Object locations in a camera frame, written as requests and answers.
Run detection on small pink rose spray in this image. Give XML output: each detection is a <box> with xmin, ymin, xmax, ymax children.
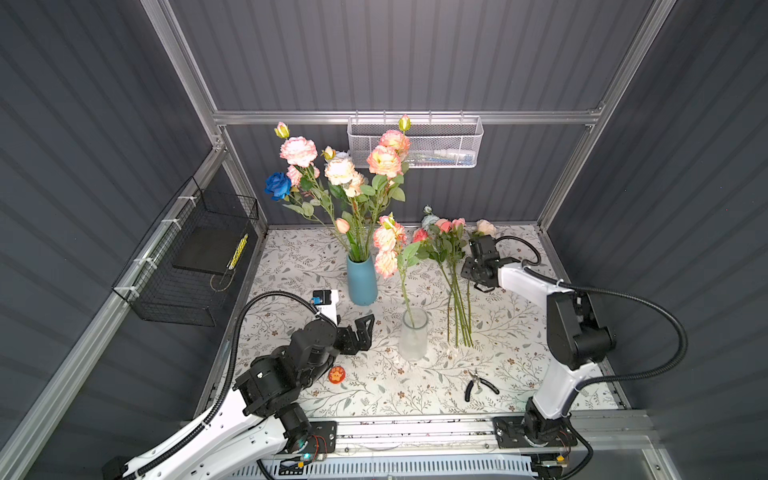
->
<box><xmin>373</xmin><ymin>213</ymin><xmax>421</xmax><ymax>327</ymax></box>

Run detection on peach peony flower stem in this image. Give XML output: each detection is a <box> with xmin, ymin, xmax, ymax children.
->
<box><xmin>364</xmin><ymin>114</ymin><xmax>412</xmax><ymax>246</ymax></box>

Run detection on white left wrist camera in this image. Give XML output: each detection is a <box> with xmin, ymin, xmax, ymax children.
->
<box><xmin>312</xmin><ymin>289</ymin><xmax>340</xmax><ymax>325</ymax></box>

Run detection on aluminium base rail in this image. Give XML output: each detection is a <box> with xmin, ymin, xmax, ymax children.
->
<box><xmin>173</xmin><ymin>412</ymin><xmax>655</xmax><ymax>480</ymax></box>

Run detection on red round sticker badge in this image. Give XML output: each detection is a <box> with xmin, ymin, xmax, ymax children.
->
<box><xmin>327</xmin><ymin>366</ymin><xmax>346</xmax><ymax>385</ymax></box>

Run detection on blue artificial rose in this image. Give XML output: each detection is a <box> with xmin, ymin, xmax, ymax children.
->
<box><xmin>265</xmin><ymin>172</ymin><xmax>335</xmax><ymax>229</ymax></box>

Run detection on large pink peony flower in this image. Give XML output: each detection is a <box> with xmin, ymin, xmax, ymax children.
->
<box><xmin>274</xmin><ymin>122</ymin><xmax>342</xmax><ymax>245</ymax></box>

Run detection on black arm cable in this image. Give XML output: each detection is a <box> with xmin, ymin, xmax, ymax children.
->
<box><xmin>119</xmin><ymin>290</ymin><xmax>319</xmax><ymax>480</ymax></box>
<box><xmin>494</xmin><ymin>235</ymin><xmax>690</xmax><ymax>421</ymax></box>

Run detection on clear ribbed glass vase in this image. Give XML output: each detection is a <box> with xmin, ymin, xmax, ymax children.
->
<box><xmin>398</xmin><ymin>307</ymin><xmax>429</xmax><ymax>361</ymax></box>

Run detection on pink rose flower bunch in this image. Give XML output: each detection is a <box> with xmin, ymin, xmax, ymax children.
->
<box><xmin>413</xmin><ymin>205</ymin><xmax>496</xmax><ymax>347</ymax></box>

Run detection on floral patterned table mat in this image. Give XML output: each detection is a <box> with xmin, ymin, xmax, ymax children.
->
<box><xmin>237</xmin><ymin>228</ymin><xmax>551</xmax><ymax>418</ymax></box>

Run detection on black handled pliers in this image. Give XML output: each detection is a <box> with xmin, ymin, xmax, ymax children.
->
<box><xmin>464</xmin><ymin>370</ymin><xmax>500</xmax><ymax>403</ymax></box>

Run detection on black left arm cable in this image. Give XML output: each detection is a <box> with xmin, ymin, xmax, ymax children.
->
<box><xmin>119</xmin><ymin>290</ymin><xmax>319</xmax><ymax>480</ymax></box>

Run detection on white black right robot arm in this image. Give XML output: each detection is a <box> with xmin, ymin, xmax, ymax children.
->
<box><xmin>461</xmin><ymin>235</ymin><xmax>616</xmax><ymax>446</ymax></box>

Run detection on pink tulip flower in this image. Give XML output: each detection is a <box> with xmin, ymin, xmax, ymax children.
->
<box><xmin>334</xmin><ymin>218</ymin><xmax>364</xmax><ymax>262</ymax></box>

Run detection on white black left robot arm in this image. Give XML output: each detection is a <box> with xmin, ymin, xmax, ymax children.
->
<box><xmin>102</xmin><ymin>315</ymin><xmax>375</xmax><ymax>479</ymax></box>

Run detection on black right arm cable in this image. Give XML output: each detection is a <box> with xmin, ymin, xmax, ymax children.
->
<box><xmin>494</xmin><ymin>235</ymin><xmax>690</xmax><ymax>421</ymax></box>

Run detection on black wire wall basket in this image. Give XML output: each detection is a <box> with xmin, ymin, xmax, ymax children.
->
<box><xmin>113</xmin><ymin>180</ymin><xmax>260</xmax><ymax>327</ymax></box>

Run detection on teal ceramic vase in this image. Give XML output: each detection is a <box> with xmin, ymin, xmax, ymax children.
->
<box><xmin>347</xmin><ymin>257</ymin><xmax>378</xmax><ymax>306</ymax></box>

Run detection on white wire mesh basket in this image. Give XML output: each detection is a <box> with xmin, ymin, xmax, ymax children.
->
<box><xmin>347</xmin><ymin>113</ymin><xmax>484</xmax><ymax>169</ymax></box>

